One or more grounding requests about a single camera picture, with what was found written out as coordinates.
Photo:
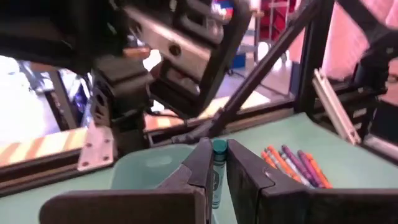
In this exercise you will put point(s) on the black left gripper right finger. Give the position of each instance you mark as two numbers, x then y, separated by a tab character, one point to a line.
248	186

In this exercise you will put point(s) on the purple crayon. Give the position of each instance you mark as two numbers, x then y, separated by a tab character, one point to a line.
311	169
297	163

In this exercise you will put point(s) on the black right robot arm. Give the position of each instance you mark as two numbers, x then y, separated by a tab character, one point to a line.
124	93

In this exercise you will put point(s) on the teal plastic bin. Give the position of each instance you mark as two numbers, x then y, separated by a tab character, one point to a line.
146	168

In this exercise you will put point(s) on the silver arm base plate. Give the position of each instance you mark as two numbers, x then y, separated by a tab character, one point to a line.
96	149

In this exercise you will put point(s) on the silver aluminium rail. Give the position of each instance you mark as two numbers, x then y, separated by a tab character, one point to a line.
335	107

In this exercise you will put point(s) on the teal table mat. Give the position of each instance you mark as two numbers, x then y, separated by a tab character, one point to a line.
342	161

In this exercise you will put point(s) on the blue storage box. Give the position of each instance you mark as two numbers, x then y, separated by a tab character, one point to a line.
238	60

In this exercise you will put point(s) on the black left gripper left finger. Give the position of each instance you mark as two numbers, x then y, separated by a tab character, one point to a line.
192	174

